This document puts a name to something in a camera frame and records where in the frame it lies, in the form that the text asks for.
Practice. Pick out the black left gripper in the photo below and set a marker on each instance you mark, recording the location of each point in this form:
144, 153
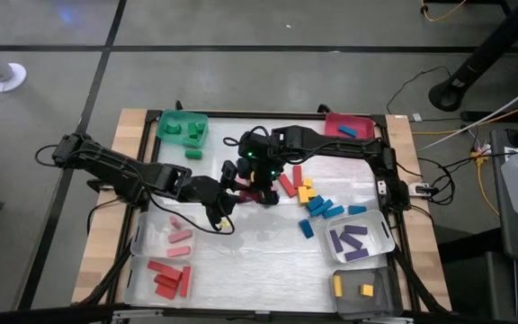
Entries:
205, 192

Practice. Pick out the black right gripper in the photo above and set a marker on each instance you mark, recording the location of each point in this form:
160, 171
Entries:
269, 183

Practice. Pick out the red wooden block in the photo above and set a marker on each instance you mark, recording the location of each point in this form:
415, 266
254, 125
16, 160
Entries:
249, 196
287, 185
170, 274
297, 176
158, 267
185, 281
165, 291

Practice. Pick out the small yellow wooden block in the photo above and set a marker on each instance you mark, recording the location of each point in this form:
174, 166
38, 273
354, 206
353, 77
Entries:
312, 192
307, 182
367, 290

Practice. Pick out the pink wooden arch block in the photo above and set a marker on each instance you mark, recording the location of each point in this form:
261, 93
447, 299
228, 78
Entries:
175, 222

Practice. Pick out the small green wooden block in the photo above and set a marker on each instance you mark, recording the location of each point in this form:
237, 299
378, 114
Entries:
173, 128

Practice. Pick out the purple wooden block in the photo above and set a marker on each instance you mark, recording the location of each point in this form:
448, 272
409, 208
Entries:
356, 254
336, 240
351, 240
356, 230

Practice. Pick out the blue wooden block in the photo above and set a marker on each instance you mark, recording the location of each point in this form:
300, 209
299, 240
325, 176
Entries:
315, 202
323, 209
333, 212
347, 131
357, 209
306, 228

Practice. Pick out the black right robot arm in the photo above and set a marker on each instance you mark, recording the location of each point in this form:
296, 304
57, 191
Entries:
331, 141

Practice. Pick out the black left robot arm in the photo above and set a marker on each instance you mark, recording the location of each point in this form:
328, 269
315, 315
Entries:
119, 173

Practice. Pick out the green plastic tray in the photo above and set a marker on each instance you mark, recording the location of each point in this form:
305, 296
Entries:
169, 137

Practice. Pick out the red plastic tray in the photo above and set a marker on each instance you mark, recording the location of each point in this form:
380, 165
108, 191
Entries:
335, 121

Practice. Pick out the clear plastic bin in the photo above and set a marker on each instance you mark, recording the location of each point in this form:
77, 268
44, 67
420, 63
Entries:
140, 292
151, 243

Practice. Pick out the white plastic bin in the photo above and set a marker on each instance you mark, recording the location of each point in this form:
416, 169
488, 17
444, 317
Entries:
376, 225

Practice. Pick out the grey plastic bin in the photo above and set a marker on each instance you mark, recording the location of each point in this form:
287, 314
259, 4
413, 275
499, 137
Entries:
353, 306

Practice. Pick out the grey control box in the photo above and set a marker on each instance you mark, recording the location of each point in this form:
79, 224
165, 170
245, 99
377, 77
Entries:
421, 189

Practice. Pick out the small white floor object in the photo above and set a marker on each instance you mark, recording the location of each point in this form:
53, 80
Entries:
416, 117

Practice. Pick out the black equipment cart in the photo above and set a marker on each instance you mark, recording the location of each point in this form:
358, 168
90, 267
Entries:
506, 270

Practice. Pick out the black stand pole with base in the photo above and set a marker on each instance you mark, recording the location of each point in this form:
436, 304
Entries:
479, 58

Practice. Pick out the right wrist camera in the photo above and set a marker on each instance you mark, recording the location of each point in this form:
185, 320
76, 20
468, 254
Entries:
246, 170

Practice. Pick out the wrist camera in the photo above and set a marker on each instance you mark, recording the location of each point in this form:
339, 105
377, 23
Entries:
246, 170
223, 218

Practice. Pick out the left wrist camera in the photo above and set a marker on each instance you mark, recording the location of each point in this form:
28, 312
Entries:
223, 218

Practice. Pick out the black table frame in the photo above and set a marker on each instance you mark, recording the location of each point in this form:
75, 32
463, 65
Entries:
268, 114

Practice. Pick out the black frame bar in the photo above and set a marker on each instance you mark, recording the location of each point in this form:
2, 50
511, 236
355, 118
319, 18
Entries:
38, 315

